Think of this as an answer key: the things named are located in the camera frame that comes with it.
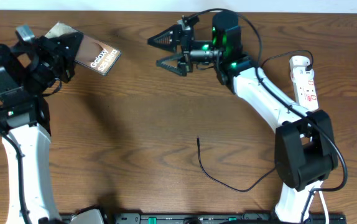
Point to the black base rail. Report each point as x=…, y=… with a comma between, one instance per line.
x=96, y=214

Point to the white power strip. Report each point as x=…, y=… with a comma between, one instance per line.
x=305, y=92

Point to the white charger adapter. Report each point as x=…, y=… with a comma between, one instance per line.
x=300, y=74

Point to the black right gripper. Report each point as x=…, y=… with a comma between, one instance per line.
x=186, y=39

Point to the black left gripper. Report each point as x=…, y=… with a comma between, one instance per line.
x=65, y=54

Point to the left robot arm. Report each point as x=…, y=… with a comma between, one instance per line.
x=27, y=69

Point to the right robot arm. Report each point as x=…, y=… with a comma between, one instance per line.
x=305, y=152

